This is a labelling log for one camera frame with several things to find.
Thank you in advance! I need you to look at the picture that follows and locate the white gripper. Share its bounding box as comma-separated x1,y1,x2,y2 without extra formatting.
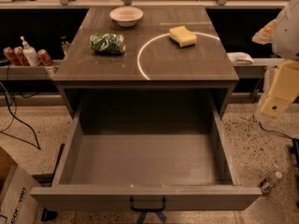
252,0,299,121

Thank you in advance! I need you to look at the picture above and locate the yellow sponge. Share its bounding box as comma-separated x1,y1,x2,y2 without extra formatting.
169,26,197,48

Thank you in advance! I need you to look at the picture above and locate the open grey drawer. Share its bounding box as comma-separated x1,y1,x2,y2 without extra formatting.
31,90,261,211

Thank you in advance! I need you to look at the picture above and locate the white folded cloth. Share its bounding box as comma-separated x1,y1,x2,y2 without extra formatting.
227,52,254,64

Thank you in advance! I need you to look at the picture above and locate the clear plastic bottle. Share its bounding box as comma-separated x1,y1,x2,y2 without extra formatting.
259,171,282,193

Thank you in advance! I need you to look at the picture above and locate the white bowl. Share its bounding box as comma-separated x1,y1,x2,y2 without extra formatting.
109,6,143,27

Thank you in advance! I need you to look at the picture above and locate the green chip bag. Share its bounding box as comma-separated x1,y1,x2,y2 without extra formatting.
90,33,125,54

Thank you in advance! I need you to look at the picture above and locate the small dark glass bottle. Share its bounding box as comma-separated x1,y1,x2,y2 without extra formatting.
61,36,70,54

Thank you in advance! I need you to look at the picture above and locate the red soda can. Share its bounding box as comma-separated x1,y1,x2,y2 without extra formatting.
37,49,52,66
13,47,29,66
3,47,20,65

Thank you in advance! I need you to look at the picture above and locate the white soap dispenser bottle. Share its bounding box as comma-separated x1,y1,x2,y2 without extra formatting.
21,36,40,66

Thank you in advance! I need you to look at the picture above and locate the cardboard box with logo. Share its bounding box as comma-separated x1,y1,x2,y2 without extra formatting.
0,147,39,224

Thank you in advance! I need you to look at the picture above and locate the black floor cable right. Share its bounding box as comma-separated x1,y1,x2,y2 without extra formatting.
251,114,295,141

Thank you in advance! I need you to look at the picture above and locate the black floor cable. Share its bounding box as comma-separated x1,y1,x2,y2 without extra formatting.
251,114,295,141
0,81,42,151

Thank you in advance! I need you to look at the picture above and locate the black drawer handle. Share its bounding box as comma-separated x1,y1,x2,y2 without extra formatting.
129,197,166,212

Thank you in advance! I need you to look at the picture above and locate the black floor cable left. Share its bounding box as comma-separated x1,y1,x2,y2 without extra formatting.
0,81,42,151

